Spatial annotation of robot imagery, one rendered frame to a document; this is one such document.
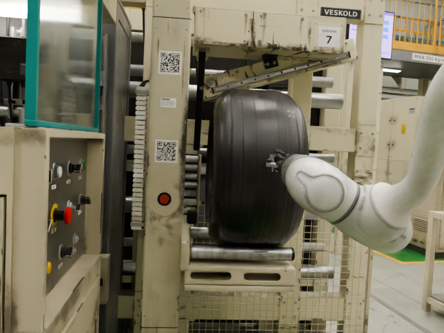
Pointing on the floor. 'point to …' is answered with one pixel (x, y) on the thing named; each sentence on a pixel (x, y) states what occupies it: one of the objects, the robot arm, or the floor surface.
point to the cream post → (165, 170)
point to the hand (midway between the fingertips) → (279, 156)
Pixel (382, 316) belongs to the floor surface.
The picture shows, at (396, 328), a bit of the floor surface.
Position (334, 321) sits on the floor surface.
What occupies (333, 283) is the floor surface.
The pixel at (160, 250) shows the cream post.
